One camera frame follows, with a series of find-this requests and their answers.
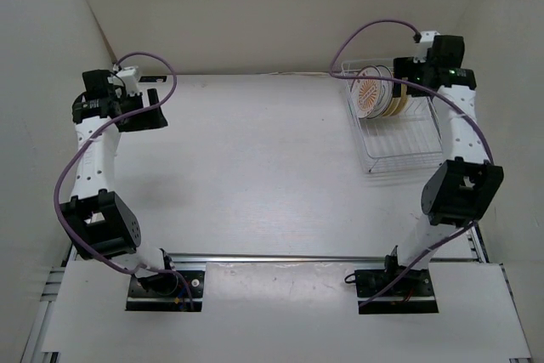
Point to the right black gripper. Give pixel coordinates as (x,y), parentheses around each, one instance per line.
(405,67)

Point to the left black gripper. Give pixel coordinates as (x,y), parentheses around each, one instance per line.
(146,120)

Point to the white green-rimmed plate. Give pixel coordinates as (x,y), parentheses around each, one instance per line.
(386,92)

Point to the orange sunburst plate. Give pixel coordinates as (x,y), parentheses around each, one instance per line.
(365,92)

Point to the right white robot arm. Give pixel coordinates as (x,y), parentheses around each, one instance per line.
(467,179)

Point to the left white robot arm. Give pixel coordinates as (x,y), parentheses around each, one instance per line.
(111,104)

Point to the black label sticker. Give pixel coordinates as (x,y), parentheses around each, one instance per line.
(153,79)

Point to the cream plate with red seal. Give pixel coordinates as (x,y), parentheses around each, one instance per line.
(404,101)

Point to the cream plate with dark mark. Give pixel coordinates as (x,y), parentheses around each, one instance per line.
(397,102)

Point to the white front board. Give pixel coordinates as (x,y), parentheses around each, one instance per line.
(293,313)

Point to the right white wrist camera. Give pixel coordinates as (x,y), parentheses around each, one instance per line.
(423,44)

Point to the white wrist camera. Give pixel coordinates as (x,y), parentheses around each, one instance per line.
(127,77)
(423,44)

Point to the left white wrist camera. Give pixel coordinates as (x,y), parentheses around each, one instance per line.
(127,77)

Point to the white wire dish rack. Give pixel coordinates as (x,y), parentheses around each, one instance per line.
(409,140)

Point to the aluminium frame rail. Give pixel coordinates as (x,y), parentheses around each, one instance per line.
(195,258)

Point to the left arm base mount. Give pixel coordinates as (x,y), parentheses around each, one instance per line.
(167,294)

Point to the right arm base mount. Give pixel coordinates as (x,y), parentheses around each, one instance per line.
(412,295)

